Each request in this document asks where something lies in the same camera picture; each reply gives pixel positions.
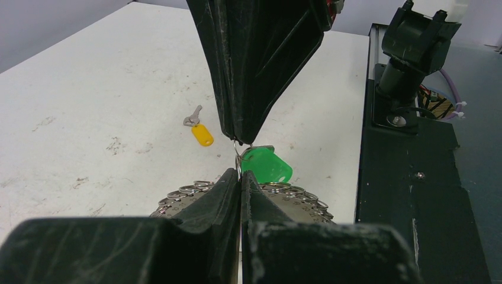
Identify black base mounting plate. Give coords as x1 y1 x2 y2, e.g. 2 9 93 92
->
355 23 493 284

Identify metal disc with key rings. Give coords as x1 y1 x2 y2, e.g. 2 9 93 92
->
149 141 335 225

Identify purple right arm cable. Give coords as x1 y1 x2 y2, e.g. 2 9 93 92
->
438 68 468 120

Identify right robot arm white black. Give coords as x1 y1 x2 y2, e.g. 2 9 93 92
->
188 1 460 144

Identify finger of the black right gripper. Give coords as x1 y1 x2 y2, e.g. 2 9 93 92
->
231 1 334 144
186 0 236 140

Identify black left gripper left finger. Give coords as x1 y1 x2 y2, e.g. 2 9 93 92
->
1 168 240 283

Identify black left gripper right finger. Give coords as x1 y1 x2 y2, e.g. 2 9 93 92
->
241 172 423 283

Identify key with yellow tag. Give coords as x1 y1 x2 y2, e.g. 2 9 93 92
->
183 105 214 147

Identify key with green tag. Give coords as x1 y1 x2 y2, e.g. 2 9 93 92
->
241 146 293 183

